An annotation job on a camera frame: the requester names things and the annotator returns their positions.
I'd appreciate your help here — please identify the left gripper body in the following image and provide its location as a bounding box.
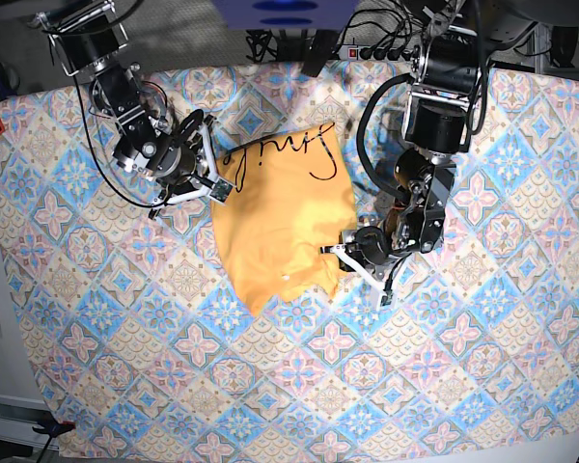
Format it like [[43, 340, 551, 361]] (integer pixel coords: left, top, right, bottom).
[[340, 226, 405, 275]]

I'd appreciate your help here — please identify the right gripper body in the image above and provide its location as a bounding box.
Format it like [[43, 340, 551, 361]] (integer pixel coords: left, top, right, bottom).
[[113, 129, 210, 188]]

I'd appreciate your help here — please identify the yellow T-shirt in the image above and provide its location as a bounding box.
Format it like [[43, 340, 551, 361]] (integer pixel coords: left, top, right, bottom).
[[211, 122, 357, 316]]

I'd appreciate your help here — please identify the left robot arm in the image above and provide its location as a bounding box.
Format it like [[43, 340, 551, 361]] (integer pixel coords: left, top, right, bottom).
[[320, 1, 537, 313]]

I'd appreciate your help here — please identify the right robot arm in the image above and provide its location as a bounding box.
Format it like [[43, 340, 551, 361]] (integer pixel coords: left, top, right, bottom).
[[35, 1, 234, 218]]

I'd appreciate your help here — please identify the patterned blue tile tablecloth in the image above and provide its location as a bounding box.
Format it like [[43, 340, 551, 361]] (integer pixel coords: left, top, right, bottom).
[[0, 70, 579, 462]]

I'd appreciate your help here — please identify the black table clamp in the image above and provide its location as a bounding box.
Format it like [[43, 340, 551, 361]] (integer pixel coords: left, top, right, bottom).
[[301, 29, 340, 78]]

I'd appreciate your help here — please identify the white power strip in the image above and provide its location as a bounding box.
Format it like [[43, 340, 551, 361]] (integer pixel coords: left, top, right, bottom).
[[338, 44, 388, 61]]

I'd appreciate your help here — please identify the orange black clamp bottom left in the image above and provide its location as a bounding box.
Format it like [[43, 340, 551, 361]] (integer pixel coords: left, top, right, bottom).
[[32, 421, 75, 439]]

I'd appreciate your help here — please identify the purple camera mount housing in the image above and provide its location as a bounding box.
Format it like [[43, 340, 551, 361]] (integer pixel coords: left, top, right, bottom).
[[212, 0, 358, 30]]

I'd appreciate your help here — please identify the white rail box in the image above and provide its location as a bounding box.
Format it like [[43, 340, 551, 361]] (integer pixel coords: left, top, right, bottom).
[[0, 395, 53, 449]]

